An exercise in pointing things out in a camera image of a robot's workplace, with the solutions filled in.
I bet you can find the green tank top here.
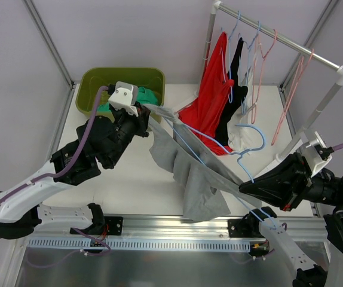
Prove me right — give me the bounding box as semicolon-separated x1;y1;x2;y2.
97;87;160;112

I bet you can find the grey tank top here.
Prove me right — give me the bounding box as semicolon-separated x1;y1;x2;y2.
145;104;262;222

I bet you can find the pink wire hanger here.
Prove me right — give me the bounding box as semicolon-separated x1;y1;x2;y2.
271;49;314;146

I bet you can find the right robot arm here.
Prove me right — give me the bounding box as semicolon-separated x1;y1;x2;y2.
239;152;343;286

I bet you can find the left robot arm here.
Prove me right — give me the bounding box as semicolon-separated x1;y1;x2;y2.
0;103;151;240

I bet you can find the white tank top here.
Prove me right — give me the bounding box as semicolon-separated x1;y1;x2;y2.
227;57;258;152

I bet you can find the red tank top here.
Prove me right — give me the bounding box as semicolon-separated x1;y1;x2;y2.
179;32;234;155

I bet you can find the blue hanger under red top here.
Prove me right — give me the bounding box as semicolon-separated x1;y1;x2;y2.
227;11;244;105

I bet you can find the black tank top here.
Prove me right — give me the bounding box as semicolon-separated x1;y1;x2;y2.
215;37;248;146

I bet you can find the pink hanger under white top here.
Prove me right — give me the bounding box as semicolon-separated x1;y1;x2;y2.
250;29;277;124

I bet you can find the olive green plastic basin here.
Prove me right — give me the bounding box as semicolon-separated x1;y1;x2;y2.
76;67;165;117

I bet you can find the white metal clothes rack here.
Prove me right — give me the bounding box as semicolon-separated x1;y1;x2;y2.
201;1;343;176

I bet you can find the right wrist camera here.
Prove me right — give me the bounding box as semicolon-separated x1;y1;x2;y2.
302;129;333;177

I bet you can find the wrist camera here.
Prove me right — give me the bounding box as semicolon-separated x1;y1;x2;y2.
302;129;333;177
108;81;139;117

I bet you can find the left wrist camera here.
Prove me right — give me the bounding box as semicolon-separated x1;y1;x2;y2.
108;81;139;117

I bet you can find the aluminium rail with cable duct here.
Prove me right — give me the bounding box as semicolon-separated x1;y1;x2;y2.
24;212;330;255

